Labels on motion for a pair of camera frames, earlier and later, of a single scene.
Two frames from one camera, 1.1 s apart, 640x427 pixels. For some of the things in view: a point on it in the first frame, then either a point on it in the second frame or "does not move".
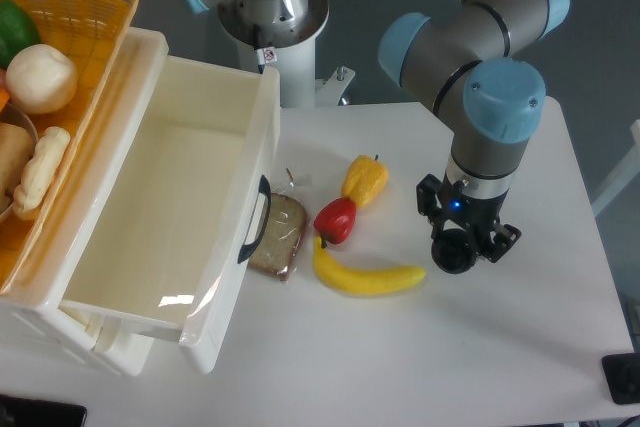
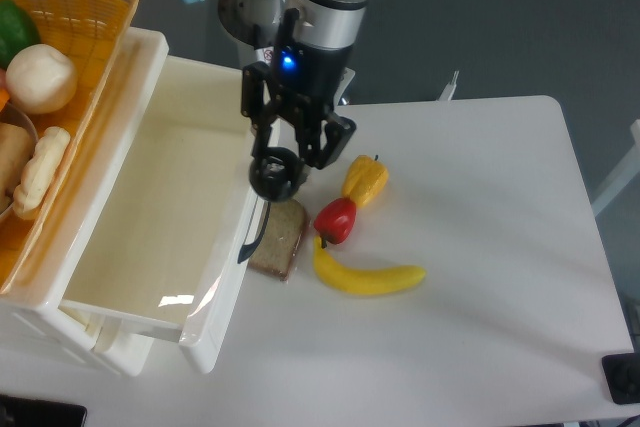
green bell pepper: [17, 30] does not move
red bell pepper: [335, 220] does not move
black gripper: [475, 215] → [306, 82]
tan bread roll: [17, 145] does not move
